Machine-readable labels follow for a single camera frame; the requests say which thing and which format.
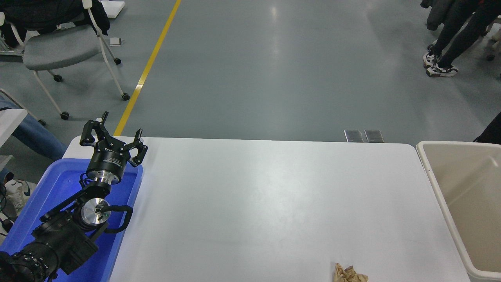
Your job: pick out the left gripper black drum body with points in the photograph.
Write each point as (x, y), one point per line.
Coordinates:
(109, 158)

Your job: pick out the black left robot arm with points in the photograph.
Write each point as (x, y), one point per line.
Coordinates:
(58, 239)

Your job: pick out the crumpled tan paper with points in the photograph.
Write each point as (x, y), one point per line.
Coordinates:
(348, 274)

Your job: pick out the blue plastic tray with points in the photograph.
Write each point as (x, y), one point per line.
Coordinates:
(51, 184)

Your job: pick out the person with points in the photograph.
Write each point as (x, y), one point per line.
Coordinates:
(491, 131)
(458, 35)
(35, 137)

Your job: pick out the white side table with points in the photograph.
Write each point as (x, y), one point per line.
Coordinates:
(9, 121)

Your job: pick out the small white floor box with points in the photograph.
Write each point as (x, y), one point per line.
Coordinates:
(115, 41)

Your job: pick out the white flat board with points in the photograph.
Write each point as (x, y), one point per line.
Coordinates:
(113, 8)

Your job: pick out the black jacket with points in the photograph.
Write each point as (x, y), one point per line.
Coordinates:
(47, 13)

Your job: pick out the metal floor plate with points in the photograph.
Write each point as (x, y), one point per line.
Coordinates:
(374, 136)
(354, 136)

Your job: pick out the large pale plastic bin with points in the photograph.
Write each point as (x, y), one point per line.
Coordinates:
(469, 196)

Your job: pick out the white rolling chair base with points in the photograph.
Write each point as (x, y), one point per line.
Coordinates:
(490, 57)

